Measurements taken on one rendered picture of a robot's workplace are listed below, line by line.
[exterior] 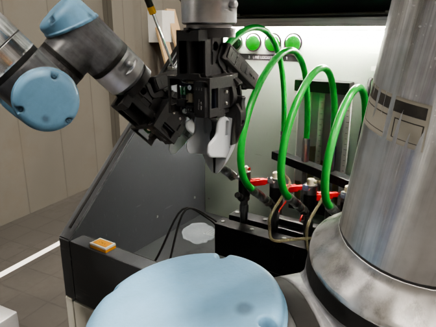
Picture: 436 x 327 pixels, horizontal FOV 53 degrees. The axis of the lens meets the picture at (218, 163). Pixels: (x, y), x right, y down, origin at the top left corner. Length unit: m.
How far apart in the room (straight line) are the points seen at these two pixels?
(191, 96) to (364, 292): 0.41
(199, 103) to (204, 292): 0.36
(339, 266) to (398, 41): 0.13
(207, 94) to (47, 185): 3.39
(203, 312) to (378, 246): 0.10
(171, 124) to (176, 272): 0.49
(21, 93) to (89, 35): 0.19
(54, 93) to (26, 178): 3.23
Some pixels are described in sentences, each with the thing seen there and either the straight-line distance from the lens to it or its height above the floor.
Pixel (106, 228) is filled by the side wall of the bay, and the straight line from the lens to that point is 1.14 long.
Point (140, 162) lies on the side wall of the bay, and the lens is 1.18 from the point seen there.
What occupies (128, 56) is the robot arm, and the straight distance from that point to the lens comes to 0.72.
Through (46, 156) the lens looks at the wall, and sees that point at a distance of 3.86.
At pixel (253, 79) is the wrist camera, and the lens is 0.69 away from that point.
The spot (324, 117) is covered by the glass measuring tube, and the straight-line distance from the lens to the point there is 1.16.
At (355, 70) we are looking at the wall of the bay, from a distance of 1.16.
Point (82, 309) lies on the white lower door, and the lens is 1.15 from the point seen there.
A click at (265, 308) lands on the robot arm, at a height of 1.27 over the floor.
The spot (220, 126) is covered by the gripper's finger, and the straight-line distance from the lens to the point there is 0.62.
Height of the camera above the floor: 1.41
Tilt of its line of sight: 17 degrees down
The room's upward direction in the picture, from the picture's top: straight up
